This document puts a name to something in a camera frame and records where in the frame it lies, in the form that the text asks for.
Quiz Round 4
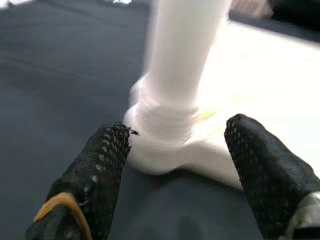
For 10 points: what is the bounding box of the white plastic table leg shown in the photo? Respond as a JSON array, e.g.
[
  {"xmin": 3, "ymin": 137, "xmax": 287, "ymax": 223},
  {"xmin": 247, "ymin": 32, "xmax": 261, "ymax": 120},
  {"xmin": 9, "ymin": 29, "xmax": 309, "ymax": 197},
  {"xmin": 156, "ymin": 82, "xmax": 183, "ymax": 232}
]
[{"xmin": 127, "ymin": 0, "xmax": 235, "ymax": 143}]

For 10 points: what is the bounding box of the brown rubber band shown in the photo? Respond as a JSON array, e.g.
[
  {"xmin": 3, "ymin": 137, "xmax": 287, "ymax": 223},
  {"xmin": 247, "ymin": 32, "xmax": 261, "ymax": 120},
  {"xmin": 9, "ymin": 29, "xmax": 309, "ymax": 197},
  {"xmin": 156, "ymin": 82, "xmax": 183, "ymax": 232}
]
[{"xmin": 33, "ymin": 191, "xmax": 93, "ymax": 240}]

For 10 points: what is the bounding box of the white plastic table top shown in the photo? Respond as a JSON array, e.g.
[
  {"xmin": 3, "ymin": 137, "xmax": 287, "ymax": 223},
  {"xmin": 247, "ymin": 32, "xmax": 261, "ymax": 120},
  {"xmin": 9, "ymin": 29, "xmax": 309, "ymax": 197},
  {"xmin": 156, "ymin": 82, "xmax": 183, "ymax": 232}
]
[{"xmin": 123, "ymin": 14, "xmax": 320, "ymax": 193}]

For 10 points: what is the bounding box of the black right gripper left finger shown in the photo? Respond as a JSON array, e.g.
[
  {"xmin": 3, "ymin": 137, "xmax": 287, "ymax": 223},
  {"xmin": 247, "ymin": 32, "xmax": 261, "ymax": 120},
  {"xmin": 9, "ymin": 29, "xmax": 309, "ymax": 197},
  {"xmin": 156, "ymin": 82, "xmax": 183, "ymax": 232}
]
[{"xmin": 24, "ymin": 121, "xmax": 133, "ymax": 240}]

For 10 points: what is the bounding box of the black tablecloth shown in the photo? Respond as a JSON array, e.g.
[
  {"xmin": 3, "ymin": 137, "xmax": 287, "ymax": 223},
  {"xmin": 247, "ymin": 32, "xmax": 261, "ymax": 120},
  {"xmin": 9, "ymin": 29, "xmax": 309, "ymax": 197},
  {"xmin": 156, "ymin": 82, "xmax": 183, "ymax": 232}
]
[{"xmin": 0, "ymin": 0, "xmax": 320, "ymax": 240}]

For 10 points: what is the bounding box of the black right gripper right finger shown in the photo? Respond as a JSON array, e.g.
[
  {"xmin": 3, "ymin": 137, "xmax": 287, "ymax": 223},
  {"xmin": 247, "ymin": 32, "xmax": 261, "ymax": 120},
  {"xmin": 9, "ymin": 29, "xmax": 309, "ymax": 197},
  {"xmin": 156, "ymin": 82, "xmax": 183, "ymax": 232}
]
[{"xmin": 224, "ymin": 113, "xmax": 320, "ymax": 240}]

